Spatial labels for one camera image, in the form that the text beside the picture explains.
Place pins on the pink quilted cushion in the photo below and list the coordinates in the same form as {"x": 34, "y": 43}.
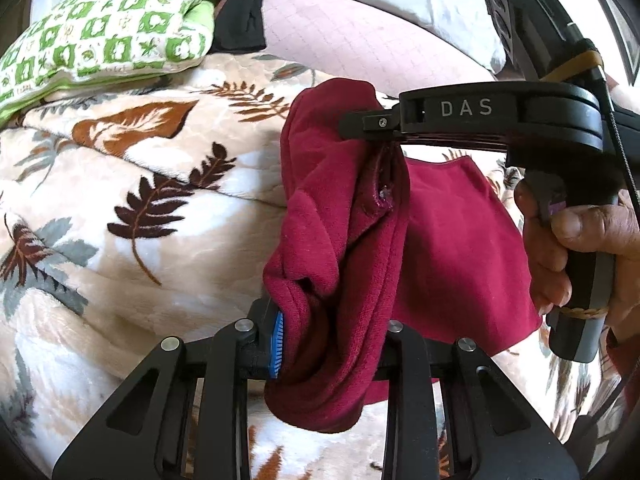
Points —
{"x": 345, "y": 38}

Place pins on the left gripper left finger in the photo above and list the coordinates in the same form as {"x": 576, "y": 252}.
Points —
{"x": 184, "y": 404}

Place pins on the green white patterned pillow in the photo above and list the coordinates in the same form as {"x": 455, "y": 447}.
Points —
{"x": 85, "y": 44}

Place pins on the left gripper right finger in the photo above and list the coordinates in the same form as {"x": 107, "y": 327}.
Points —
{"x": 491, "y": 429}

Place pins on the beige leaf-print blanket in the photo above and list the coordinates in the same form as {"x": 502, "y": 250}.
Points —
{"x": 129, "y": 215}

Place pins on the dark red fleece garment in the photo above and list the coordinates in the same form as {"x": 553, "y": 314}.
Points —
{"x": 370, "y": 235}

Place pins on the person's right hand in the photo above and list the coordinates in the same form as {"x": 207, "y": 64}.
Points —
{"x": 610, "y": 229}

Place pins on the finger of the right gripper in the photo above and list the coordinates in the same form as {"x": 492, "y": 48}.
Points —
{"x": 372, "y": 125}

